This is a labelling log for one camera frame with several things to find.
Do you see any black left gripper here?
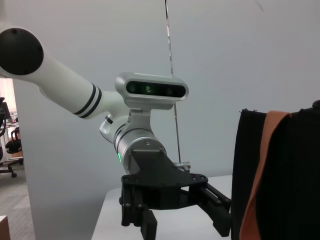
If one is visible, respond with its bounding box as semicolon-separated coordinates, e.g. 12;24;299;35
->
121;149;232;240

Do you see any black bag with orange handles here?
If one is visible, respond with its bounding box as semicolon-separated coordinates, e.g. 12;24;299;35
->
230;99;320;240

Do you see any black orange office chair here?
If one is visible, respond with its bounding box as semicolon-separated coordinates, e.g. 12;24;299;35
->
4;126;24;154

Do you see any brown wooden box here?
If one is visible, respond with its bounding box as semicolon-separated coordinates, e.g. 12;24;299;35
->
0;214;11;240

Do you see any left gripper cable with connector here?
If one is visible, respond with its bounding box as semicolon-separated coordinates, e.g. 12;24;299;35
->
173;161;193;174

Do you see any silver left camera bracket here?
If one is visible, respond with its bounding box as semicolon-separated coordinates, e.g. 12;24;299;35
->
126;107;153;132

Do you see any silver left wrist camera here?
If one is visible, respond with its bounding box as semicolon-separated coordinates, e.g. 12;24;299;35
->
114;71;190;111

